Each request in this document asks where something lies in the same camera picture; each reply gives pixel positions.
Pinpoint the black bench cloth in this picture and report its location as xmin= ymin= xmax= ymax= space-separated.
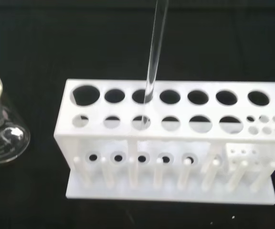
xmin=0 ymin=7 xmax=275 ymax=229

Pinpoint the clear glass beaker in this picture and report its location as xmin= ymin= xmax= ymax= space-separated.
xmin=0 ymin=70 xmax=31 ymax=165

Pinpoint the white test tube rack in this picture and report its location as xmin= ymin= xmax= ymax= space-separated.
xmin=53 ymin=79 xmax=275 ymax=206

